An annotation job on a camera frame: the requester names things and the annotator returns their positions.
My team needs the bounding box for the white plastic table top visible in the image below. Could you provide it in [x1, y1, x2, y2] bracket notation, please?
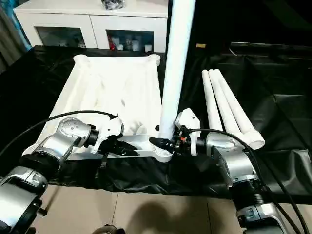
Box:
[21, 54, 182, 163]

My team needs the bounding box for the white plastic table leg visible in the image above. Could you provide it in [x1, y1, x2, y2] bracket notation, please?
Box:
[159, 0, 197, 141]
[213, 68, 266, 151]
[201, 69, 224, 130]
[207, 69, 241, 134]

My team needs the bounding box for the dark rounded robot part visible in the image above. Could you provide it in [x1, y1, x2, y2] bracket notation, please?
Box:
[94, 223, 121, 234]

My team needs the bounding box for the black mat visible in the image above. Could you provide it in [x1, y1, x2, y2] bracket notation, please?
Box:
[0, 41, 312, 204]

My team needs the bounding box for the white cabinet with glass doors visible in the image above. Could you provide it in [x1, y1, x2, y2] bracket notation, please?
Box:
[13, 0, 169, 53]

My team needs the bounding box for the grey curtain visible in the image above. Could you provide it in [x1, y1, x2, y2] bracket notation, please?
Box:
[0, 4, 32, 71]

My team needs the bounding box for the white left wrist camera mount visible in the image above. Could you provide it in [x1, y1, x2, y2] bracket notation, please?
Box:
[92, 113, 125, 154]

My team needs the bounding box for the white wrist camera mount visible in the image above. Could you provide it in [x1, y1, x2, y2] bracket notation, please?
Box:
[175, 108, 202, 156]
[92, 113, 125, 154]

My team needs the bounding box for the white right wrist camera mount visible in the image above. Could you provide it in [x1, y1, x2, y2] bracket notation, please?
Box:
[175, 108, 202, 156]

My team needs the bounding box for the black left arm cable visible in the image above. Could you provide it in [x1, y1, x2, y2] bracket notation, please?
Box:
[0, 110, 120, 171]

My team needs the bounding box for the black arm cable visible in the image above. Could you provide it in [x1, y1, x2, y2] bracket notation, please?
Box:
[0, 110, 120, 171]
[185, 128, 312, 234]

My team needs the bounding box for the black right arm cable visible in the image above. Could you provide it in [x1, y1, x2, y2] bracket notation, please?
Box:
[185, 128, 312, 234]

